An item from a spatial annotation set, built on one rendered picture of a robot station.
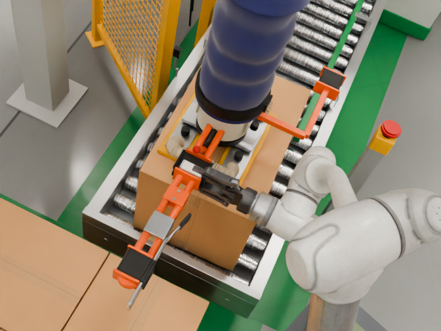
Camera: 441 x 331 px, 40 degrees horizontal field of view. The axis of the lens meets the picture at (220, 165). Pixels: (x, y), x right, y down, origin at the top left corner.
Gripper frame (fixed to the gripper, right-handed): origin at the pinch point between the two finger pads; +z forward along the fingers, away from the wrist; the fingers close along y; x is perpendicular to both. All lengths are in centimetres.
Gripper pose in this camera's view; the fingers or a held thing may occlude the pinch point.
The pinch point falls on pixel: (190, 173)
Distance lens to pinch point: 174.3
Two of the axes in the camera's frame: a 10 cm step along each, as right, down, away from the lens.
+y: -1.9, 5.1, 8.4
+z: -9.0, -4.4, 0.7
